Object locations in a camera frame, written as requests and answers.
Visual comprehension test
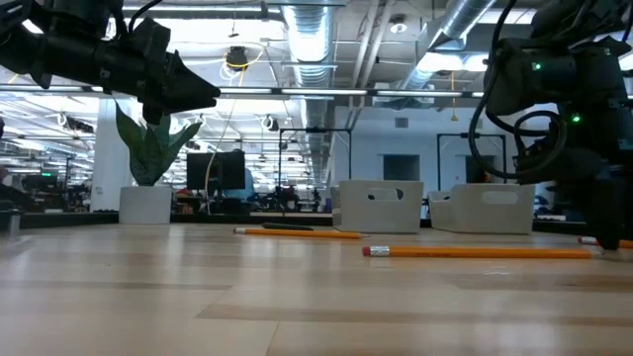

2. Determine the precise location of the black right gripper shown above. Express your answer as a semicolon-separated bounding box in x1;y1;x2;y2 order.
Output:
516;142;633;251

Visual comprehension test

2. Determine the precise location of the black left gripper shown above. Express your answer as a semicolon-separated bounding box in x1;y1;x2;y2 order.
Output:
98;46;222;125

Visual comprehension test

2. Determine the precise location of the yellow pencil with eraser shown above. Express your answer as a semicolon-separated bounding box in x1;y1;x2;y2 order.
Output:
361;245;595;260
232;226;371;241
577;235;633;250

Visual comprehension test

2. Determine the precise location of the grey plastic bin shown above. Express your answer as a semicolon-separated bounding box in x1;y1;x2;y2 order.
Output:
330;179;425;235
427;183;537;235

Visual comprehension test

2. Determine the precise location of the black pen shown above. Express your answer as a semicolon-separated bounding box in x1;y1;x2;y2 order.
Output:
260;222;316;232

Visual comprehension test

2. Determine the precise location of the green snake plant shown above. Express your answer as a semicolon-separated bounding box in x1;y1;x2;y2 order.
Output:
114;101;203;188

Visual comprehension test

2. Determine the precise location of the black background monitor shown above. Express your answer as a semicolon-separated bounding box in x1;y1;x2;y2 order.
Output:
185;150;247;192

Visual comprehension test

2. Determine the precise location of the person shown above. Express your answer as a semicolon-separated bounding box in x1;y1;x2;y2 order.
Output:
221;167;256;202

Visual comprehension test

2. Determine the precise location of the bright ceiling light panel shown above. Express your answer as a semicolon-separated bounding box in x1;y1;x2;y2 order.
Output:
417;51;489;74

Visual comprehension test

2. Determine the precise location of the black reel with yellow cord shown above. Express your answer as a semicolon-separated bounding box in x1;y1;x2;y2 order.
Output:
223;44;267;74

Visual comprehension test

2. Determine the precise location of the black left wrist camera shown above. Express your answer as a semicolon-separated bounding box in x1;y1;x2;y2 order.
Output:
127;17;172;56

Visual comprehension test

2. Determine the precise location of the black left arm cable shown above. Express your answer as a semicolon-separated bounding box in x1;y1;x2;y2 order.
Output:
111;0;165;36

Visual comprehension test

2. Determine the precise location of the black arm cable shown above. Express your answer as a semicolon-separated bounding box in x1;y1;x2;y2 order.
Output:
467;0;569;182
111;0;165;36

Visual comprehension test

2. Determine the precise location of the wide ribbed silver duct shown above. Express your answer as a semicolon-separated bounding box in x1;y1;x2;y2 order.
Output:
279;0;340;133

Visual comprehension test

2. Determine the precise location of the black metal frame stand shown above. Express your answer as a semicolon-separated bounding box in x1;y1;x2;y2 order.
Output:
435;132;508;185

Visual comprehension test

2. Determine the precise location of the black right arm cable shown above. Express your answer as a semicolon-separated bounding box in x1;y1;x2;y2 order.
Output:
467;0;569;182

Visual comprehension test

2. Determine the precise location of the black table frame rail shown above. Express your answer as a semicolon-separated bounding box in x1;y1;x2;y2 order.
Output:
0;211;594;238

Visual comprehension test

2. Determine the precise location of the yellow hanging cord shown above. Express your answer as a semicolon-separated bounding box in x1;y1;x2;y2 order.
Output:
448;70;459;123

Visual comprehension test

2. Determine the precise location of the grey metal post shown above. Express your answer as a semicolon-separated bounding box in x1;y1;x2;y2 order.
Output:
5;208;24;237

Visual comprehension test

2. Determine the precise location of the narrow silver ceiling duct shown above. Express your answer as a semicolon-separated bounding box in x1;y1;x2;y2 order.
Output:
395;0;498;93

